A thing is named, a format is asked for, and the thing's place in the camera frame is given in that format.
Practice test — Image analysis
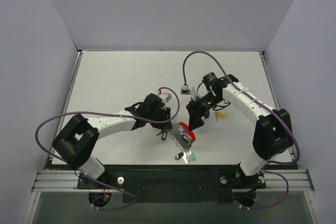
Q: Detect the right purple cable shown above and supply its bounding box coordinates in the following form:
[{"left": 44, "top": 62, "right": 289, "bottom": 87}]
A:
[{"left": 182, "top": 50, "right": 301, "bottom": 211}]

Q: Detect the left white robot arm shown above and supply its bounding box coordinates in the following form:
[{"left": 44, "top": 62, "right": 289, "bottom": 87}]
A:
[{"left": 53, "top": 93, "right": 172, "bottom": 188}]

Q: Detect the red handled metal key organizer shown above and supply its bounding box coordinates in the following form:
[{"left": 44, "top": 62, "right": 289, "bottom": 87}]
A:
[{"left": 169, "top": 122, "right": 196, "bottom": 150}]

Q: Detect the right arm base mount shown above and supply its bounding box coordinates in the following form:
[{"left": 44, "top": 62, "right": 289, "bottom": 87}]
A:
[{"left": 217, "top": 167, "right": 266, "bottom": 207}]

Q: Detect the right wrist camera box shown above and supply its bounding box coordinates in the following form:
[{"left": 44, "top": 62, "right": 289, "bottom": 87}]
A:
[{"left": 181, "top": 84, "right": 197, "bottom": 100}]

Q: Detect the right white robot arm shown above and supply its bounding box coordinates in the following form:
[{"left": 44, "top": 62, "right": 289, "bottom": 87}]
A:
[{"left": 181, "top": 72, "right": 293, "bottom": 187}]

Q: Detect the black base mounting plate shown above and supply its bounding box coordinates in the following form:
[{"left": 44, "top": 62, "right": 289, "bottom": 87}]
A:
[{"left": 76, "top": 165, "right": 266, "bottom": 205}]

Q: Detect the yellow tag key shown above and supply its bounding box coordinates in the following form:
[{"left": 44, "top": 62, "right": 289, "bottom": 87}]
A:
[{"left": 214, "top": 111, "right": 226, "bottom": 121}]

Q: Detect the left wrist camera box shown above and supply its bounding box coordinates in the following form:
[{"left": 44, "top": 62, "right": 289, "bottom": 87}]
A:
[{"left": 160, "top": 93, "right": 172, "bottom": 103}]

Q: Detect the black key tag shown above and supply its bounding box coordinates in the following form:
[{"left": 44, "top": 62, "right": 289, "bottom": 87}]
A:
[{"left": 161, "top": 132, "right": 167, "bottom": 141}]

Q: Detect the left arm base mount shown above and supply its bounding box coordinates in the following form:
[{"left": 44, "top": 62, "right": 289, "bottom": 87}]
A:
[{"left": 76, "top": 168, "right": 124, "bottom": 209}]

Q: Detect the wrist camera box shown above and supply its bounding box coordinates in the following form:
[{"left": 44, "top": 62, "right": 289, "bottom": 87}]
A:
[
  {"left": 160, "top": 93, "right": 172, "bottom": 103},
  {"left": 181, "top": 84, "right": 197, "bottom": 100}
]

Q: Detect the blue key tag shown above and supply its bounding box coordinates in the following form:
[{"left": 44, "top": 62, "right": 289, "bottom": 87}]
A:
[{"left": 178, "top": 126, "right": 185, "bottom": 133}]

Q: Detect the aluminium rail frame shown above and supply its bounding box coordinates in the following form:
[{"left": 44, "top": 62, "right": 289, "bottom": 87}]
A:
[{"left": 31, "top": 50, "right": 315, "bottom": 193}]

